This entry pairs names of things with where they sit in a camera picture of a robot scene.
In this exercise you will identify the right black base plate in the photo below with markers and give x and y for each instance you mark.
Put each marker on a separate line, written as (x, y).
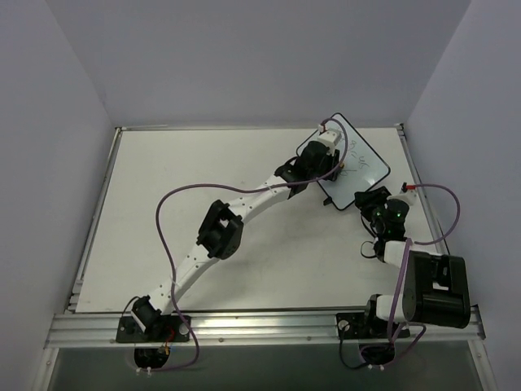
(359, 326)

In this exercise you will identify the small whiteboard black frame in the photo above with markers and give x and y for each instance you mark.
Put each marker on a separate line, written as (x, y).
(363, 167)

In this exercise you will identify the aluminium front rail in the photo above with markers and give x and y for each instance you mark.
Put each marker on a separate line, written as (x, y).
(211, 329)

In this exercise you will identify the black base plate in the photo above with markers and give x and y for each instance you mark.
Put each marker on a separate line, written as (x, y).
(359, 326)
(164, 329)

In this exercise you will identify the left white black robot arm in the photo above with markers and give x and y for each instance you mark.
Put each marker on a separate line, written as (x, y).
(220, 232)

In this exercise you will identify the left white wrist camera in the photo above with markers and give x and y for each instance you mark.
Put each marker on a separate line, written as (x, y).
(329, 137)

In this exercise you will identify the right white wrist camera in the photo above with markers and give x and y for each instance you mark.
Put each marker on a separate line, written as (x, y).
(408, 194)

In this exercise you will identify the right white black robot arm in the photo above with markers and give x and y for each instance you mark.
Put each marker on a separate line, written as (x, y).
(431, 288)

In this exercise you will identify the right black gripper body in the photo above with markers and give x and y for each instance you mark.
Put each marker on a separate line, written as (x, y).
(369, 198)

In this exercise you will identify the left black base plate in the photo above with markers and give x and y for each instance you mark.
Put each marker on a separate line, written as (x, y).
(164, 329)

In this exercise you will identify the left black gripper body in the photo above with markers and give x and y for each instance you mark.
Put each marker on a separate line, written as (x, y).
(333, 168)

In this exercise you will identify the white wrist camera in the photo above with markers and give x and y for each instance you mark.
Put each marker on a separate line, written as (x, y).
(329, 137)
(408, 194)

